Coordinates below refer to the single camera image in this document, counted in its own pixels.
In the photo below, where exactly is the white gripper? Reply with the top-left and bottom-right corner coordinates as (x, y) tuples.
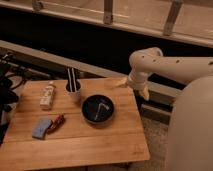
(116, 69), (149, 101)

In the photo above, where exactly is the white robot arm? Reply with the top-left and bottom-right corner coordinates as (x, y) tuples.
(120, 47), (213, 171)

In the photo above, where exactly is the metal utensil in bowl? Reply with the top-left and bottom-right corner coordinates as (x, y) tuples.
(94, 103), (109, 121)

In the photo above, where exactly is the black bowl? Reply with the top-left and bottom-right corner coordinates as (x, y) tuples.
(82, 94), (115, 124)

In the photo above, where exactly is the white cup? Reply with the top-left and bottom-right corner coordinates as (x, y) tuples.
(66, 82), (81, 103)

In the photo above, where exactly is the black chopstick right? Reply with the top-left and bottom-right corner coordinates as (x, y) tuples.
(71, 68), (78, 92)

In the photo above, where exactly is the black chopstick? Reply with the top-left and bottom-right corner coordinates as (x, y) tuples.
(67, 68), (74, 92)
(71, 68), (78, 92)

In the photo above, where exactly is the black chopstick left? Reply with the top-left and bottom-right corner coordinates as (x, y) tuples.
(67, 68), (74, 92)

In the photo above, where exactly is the red wrapped snack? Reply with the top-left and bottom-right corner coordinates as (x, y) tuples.
(46, 115), (65, 134)

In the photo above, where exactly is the white bottle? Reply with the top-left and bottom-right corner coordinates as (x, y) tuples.
(40, 81), (55, 110)

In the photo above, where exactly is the blue sponge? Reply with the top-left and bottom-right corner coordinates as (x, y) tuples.
(32, 118), (52, 139)

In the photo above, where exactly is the metal rail bracket middle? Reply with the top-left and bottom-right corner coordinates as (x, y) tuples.
(103, 0), (113, 25)

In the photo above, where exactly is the metal rail bracket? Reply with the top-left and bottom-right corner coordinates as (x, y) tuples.
(163, 0), (183, 36)
(103, 0), (113, 25)
(32, 0), (43, 12)

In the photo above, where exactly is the metal rail bracket right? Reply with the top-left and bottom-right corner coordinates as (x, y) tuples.
(163, 0), (183, 36)

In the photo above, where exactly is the black equipment with cables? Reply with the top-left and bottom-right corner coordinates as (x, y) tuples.
(0, 53), (26, 145)

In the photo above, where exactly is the metal rail bracket left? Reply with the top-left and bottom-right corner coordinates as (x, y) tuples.
(32, 0), (43, 12)

